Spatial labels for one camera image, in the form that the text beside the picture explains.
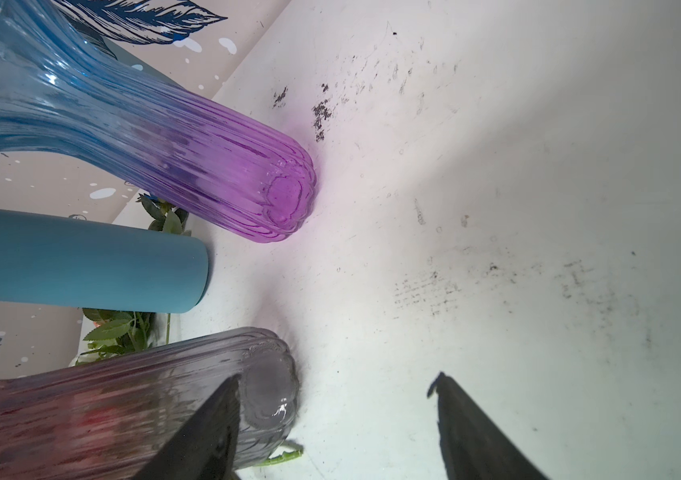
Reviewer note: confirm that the blue purple glass vase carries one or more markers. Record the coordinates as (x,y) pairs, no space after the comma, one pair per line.
(60,94)

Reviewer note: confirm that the teal ceramic vase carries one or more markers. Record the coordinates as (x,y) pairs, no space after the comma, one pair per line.
(73,263)

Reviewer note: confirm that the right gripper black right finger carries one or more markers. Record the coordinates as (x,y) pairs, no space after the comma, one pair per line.
(471,445)

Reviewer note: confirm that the pink grey glass vase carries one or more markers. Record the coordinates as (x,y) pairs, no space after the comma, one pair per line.
(105,420)

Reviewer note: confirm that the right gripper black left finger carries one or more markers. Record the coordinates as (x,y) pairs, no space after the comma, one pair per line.
(205,446)

